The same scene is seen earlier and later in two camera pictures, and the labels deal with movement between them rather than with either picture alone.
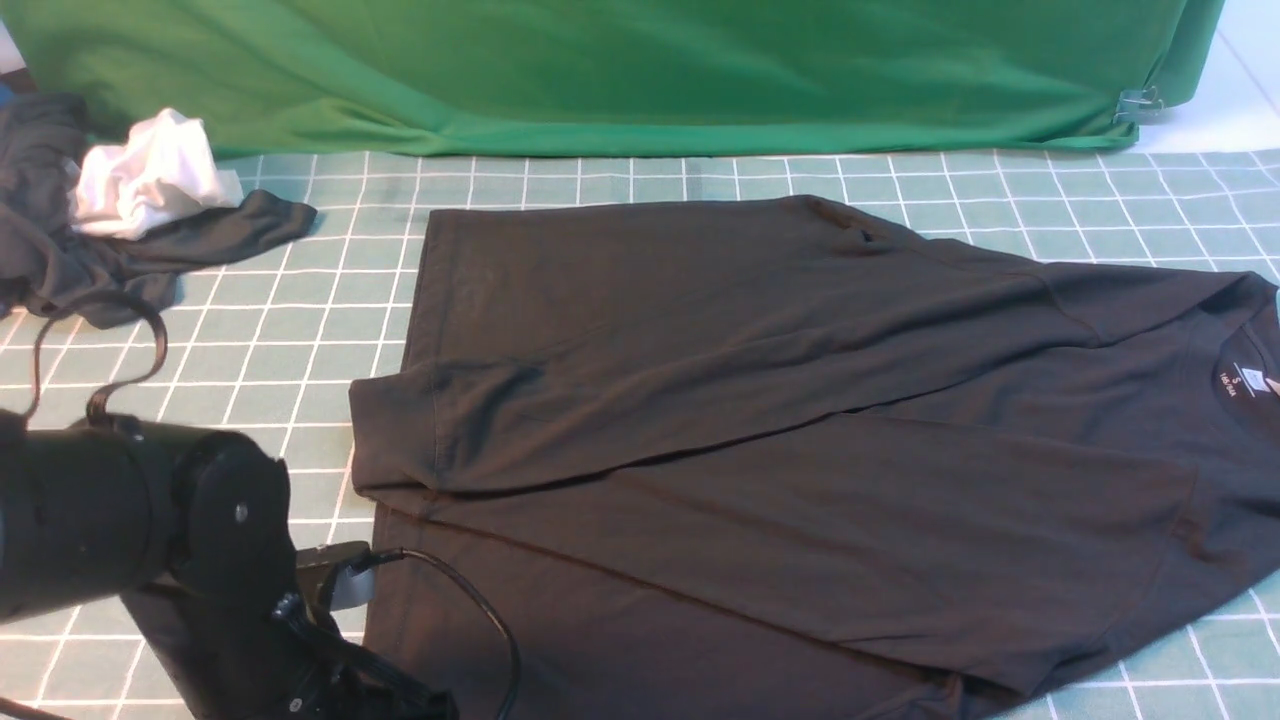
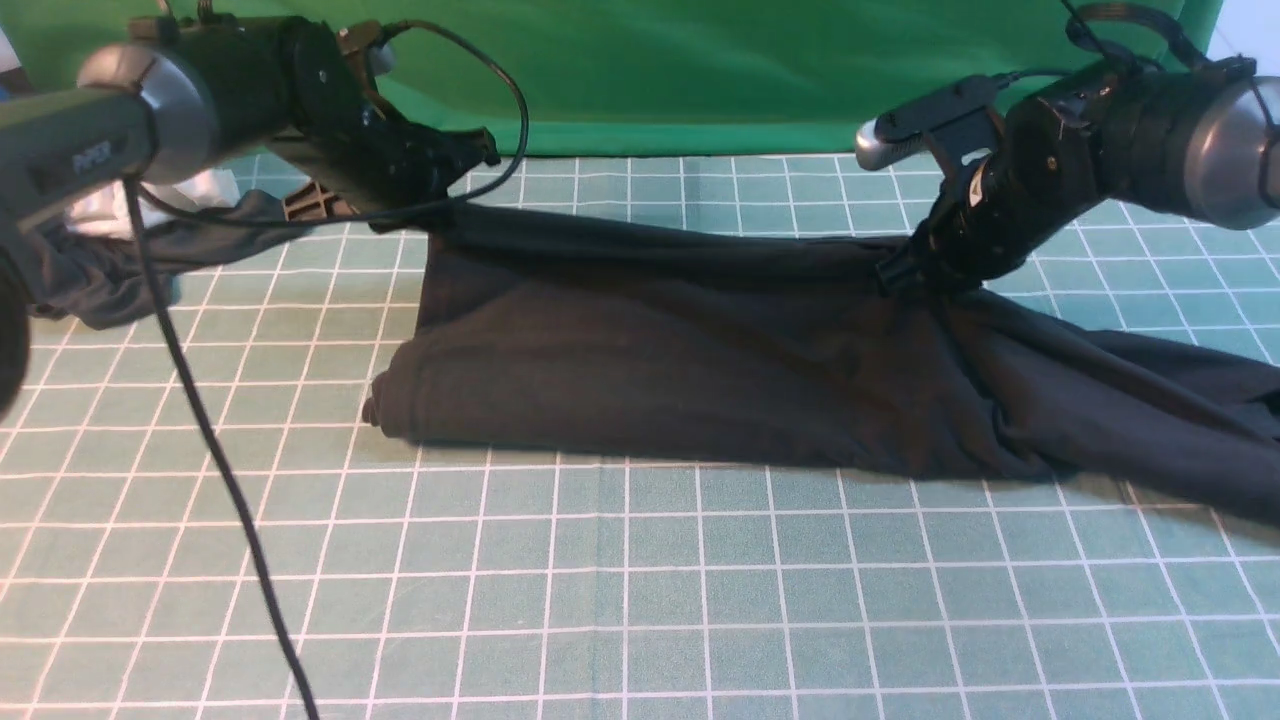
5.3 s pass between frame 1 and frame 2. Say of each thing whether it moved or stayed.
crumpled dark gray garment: stayed
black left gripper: moved
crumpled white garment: stayed
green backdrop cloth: stayed
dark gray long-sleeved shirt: moved
